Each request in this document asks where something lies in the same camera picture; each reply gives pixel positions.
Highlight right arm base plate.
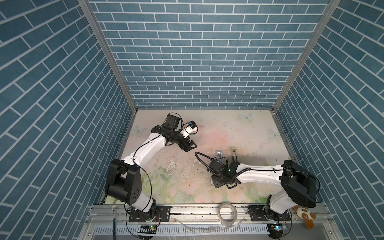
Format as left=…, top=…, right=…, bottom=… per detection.
left=246, top=205, right=292, bottom=222

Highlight aluminium front rail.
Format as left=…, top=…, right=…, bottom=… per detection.
left=79, top=204, right=342, bottom=240

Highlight olive grey stapler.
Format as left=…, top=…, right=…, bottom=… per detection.
left=232, top=148, right=238, bottom=163

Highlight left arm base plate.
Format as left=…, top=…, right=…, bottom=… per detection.
left=128, top=206, right=172, bottom=223

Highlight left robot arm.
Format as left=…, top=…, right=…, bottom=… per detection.
left=105, top=113, right=199, bottom=214

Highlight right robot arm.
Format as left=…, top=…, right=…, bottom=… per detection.
left=206, top=160, right=319, bottom=215

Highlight plush toy animal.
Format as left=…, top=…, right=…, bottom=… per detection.
left=294, top=206, right=317, bottom=230

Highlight clear tape roll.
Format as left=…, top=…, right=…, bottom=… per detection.
left=218, top=203, right=238, bottom=227

